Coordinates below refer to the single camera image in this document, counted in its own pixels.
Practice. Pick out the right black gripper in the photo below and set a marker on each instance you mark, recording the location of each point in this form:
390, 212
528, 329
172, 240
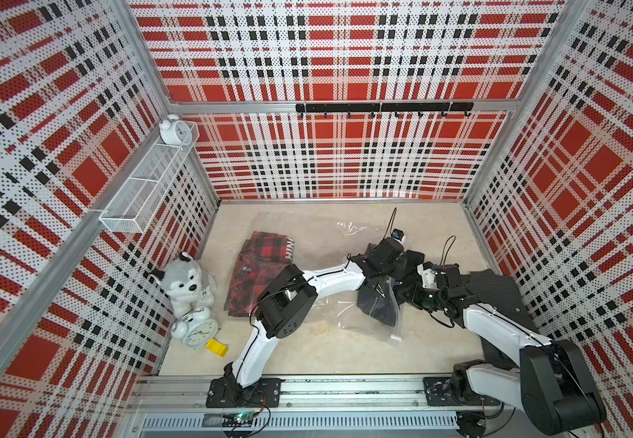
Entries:
415, 297

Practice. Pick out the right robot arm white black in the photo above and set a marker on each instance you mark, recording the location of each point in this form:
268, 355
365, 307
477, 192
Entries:
550, 380

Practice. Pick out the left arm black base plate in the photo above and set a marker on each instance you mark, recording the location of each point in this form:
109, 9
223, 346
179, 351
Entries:
224, 393

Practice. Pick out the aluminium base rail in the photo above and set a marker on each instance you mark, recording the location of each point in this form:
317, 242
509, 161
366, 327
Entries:
374, 405

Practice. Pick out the black wall hook rail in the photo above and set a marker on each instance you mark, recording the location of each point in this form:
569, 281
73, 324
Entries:
443, 107

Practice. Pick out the yellow small block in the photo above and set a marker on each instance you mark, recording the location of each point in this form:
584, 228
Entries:
217, 348

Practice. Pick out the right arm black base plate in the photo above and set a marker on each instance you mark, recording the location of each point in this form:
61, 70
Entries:
440, 391

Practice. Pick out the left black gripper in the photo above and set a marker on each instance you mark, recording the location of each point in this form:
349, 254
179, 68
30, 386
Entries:
402, 263

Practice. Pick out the white wire mesh shelf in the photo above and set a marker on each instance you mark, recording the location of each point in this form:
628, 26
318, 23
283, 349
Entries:
153, 169

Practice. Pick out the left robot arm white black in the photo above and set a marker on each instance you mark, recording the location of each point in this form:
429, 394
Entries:
285, 303

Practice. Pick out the green circuit board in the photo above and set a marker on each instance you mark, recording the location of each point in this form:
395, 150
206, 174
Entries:
231, 420

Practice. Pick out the white alarm clock on table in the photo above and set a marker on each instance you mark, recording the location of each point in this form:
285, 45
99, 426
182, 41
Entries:
196, 328

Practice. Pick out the white alarm clock on shelf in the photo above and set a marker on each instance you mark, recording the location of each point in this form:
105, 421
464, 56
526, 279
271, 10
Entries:
174, 131

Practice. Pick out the red black plaid shirt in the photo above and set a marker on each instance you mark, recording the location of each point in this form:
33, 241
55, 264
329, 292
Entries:
263, 256

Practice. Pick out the grey white husky plush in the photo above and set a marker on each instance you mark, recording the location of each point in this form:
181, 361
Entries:
187, 285

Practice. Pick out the clear plastic vacuum bag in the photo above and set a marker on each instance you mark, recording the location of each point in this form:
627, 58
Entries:
291, 264

